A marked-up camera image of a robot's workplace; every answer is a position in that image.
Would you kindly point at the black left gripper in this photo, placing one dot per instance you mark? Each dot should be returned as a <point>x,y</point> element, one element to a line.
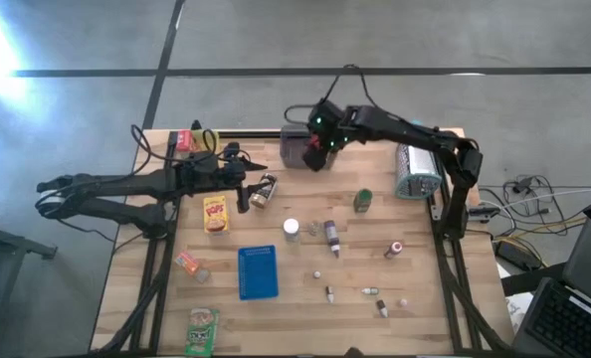
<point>228,174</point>

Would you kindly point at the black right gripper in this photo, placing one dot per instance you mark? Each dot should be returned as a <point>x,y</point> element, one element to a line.
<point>333,124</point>

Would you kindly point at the gold lid jar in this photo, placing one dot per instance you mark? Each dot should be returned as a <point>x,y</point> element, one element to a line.
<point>261,200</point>

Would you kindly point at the yellow Corn Pops cereal box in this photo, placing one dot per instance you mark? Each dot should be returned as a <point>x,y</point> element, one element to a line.
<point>216,214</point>

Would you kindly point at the bagel seasoning jar white lid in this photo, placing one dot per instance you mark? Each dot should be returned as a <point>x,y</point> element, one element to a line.
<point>291,227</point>

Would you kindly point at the red Froot Loops cereal box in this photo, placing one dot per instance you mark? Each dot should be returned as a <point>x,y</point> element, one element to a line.
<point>185,141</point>

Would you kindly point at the blue plastic basket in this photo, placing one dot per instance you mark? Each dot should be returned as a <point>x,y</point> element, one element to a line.
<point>258,273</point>

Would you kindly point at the orange Mini-Wheats cereal box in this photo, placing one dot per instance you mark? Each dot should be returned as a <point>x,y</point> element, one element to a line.
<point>188,263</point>

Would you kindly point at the red squeeze bottle white cap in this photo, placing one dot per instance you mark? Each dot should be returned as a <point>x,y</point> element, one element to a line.
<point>394,248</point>

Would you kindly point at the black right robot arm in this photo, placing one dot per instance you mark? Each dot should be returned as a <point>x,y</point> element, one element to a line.
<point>454,199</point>

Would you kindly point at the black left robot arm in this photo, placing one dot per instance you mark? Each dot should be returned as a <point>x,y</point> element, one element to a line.
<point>126,184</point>

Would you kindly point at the translucent grey plastic bin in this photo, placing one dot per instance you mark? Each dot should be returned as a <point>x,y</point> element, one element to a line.
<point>290,149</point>

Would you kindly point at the green spice jar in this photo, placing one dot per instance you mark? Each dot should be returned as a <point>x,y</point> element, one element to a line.
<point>362,200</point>

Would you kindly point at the yellow plastic bin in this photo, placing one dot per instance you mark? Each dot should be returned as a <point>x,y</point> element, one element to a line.
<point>201,144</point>

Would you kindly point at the small glass sprinkles jar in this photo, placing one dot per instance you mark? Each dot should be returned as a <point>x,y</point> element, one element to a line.
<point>315,228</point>

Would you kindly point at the dark bottle pink tip lying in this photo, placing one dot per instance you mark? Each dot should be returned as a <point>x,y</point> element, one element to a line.
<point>331,233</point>

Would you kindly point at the teal steel box grater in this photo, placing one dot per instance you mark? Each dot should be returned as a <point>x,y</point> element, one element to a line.
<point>417,171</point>

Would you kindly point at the green Apple Jacks cereal box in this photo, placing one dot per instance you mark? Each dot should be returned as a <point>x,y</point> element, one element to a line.
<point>202,330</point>

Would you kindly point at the black power brick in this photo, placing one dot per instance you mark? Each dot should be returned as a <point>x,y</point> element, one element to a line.
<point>512,254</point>

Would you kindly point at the black laptop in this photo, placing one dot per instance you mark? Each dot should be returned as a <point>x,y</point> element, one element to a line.
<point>564,323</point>

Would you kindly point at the black aluminium rig frame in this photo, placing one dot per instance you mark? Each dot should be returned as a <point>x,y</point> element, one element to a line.
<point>251,133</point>

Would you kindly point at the black device on frame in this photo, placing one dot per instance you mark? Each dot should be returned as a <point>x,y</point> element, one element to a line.
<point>482,213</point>

